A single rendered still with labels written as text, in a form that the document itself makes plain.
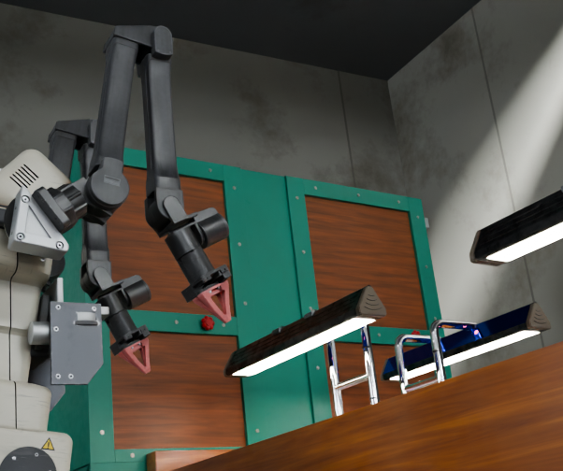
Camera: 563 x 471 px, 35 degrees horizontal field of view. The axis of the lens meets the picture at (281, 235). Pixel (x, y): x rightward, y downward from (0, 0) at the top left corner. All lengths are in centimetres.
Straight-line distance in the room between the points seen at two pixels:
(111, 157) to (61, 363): 40
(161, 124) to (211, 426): 110
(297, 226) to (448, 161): 248
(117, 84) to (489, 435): 102
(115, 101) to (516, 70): 351
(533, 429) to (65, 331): 90
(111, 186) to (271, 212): 134
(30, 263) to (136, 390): 90
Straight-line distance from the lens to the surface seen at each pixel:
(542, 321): 247
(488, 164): 515
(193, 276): 178
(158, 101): 190
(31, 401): 174
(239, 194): 297
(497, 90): 520
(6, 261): 177
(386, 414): 151
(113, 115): 185
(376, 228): 329
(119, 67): 191
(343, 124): 566
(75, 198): 173
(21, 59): 495
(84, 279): 218
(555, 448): 127
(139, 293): 219
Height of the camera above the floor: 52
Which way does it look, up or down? 20 degrees up
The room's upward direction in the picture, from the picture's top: 6 degrees counter-clockwise
